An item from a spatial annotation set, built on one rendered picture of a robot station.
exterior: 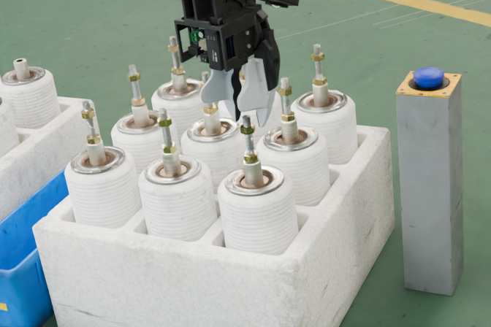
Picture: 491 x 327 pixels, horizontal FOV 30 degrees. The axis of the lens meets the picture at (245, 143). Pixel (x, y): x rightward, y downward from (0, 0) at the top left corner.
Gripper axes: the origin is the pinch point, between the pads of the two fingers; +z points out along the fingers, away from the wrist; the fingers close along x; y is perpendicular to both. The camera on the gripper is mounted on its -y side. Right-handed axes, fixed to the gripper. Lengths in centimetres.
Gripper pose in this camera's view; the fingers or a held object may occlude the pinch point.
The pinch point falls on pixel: (251, 111)
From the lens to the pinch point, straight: 111.4
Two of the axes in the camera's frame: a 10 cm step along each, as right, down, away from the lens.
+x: 7.7, 2.0, -6.0
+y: -6.2, 4.2, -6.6
